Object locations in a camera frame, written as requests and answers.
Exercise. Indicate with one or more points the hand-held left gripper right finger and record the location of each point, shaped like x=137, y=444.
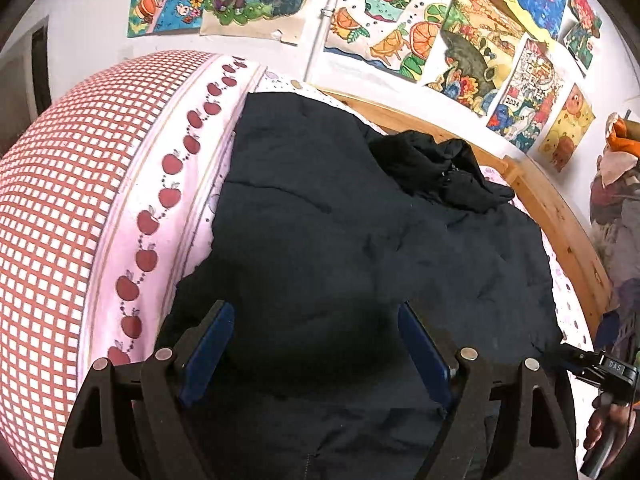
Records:
x=425, y=355

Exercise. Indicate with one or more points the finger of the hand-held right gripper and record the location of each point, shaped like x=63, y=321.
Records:
x=575, y=360

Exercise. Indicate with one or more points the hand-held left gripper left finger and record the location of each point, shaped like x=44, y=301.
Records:
x=207, y=355

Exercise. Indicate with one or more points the black jacket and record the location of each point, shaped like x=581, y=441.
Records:
x=320, y=240

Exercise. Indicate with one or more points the person's right hand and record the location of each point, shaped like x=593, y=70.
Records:
x=596, y=427

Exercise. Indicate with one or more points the pink apple-print bedsheet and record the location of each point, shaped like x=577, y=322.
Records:
x=570, y=305

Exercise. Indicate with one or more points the plastic-wrapped bundle with orange trim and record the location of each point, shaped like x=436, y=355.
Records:
x=615, y=210

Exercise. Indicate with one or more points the red checked quilt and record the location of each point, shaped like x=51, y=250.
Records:
x=55, y=220

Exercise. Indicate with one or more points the yellow bear drawing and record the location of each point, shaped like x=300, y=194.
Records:
x=565, y=130

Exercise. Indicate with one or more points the red city drawing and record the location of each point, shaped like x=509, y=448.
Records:
x=530, y=95

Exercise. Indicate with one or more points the crocodile landscape drawing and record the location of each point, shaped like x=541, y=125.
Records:
x=470, y=55

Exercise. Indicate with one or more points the red-haired character drawing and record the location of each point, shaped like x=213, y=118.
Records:
x=582, y=30

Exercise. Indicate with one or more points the orange fruit juice drawing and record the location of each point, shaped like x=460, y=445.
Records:
x=385, y=20

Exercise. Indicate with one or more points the wooden bed frame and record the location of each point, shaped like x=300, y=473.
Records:
x=555, y=210

